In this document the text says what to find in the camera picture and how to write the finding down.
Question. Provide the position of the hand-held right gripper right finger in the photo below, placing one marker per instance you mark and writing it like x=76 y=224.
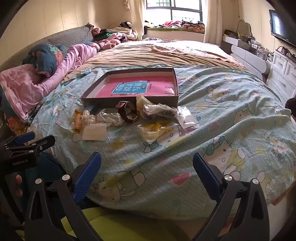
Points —
x=205 y=176

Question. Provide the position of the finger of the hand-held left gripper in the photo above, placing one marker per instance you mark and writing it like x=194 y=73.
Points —
x=34 y=146
x=24 y=137

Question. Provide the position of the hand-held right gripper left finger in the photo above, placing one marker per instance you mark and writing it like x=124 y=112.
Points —
x=87 y=171

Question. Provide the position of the clear plastic earring packet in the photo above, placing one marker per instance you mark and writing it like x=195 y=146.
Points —
x=187 y=118

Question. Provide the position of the maroon wrist watch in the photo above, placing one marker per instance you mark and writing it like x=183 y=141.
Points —
x=126 y=115

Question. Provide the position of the plastic bag with yellow item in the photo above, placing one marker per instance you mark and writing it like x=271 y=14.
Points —
x=155 y=129

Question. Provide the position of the grey cardboard box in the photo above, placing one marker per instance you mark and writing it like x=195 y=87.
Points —
x=97 y=101

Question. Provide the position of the plastic bag with dark item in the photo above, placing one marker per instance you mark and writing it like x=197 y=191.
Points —
x=159 y=112

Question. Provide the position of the person's left hand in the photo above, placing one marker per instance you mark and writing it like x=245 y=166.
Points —
x=18 y=180

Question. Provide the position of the cartoon printed bedsheet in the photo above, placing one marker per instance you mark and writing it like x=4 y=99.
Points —
x=208 y=139

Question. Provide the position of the pink quilt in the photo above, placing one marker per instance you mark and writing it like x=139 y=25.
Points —
x=25 y=92

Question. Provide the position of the yellow-green cloth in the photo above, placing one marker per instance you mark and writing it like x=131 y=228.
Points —
x=120 y=224

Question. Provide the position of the blue floral pillow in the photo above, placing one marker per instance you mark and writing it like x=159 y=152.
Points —
x=44 y=58

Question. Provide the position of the pink book with blue label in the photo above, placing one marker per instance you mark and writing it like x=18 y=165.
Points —
x=152 y=84

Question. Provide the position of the dark round object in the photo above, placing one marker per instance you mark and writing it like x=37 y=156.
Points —
x=291 y=105

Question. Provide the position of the grey quilted headboard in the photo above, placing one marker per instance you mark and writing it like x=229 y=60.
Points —
x=69 y=34

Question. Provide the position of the white drawer cabinet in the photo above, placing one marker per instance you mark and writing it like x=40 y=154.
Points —
x=282 y=78

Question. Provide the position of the white dressing table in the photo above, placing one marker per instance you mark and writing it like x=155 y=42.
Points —
x=245 y=58

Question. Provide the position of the tan blanket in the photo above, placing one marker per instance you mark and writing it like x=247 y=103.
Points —
x=150 y=55

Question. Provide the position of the light pink cloth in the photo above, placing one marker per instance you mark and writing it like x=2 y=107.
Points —
x=168 y=49

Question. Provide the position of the pile of clothes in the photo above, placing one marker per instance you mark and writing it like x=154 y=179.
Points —
x=113 y=37

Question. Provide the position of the cosmetics clutter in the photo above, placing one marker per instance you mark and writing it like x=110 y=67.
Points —
x=259 y=48

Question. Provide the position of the clothes on windowsill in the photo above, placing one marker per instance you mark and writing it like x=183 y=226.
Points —
x=192 y=26

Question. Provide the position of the table mirror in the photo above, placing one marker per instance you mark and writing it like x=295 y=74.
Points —
x=244 y=29

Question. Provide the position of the cream curtain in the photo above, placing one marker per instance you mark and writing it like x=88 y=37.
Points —
x=138 y=18
x=212 y=20

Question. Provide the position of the window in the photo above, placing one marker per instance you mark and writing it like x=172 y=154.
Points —
x=185 y=9

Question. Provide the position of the wall television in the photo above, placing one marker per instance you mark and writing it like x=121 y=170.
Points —
x=282 y=25

